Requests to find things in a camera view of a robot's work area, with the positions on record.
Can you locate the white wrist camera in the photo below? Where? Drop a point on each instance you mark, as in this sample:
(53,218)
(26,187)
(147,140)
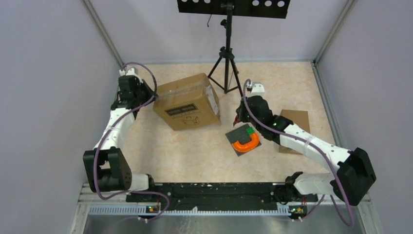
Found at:
(255,89)
(130,72)

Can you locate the large cardboard express box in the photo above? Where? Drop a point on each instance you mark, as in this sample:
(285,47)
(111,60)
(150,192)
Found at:
(183,104)

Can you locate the black tripod stand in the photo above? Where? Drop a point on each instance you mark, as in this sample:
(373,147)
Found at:
(226,52)

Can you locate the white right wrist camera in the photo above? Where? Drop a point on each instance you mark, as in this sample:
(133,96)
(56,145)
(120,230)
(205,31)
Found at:
(255,89)

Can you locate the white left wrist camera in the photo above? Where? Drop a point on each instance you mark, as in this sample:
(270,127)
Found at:
(130,72)

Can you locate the white shipping label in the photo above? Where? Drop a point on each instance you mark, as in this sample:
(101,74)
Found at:
(212,100)

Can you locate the green block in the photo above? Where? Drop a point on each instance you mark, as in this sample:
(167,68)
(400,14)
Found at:
(250,130)

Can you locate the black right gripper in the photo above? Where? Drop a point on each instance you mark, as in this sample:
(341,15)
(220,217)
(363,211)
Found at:
(240,111)

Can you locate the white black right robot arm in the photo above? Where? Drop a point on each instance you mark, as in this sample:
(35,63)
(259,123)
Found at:
(350,173)

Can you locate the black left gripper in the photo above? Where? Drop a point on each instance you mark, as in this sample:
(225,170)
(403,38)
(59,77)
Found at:
(151,93)

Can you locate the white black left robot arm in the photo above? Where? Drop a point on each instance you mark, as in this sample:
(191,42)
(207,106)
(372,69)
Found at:
(106,167)

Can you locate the grey knife holder plate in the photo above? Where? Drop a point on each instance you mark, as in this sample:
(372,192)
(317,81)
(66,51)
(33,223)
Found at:
(240,134)

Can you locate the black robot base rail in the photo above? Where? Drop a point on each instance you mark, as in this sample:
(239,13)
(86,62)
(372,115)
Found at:
(253,196)

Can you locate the black perforated tripod tray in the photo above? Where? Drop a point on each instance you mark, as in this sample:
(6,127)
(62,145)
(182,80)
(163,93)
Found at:
(247,8)

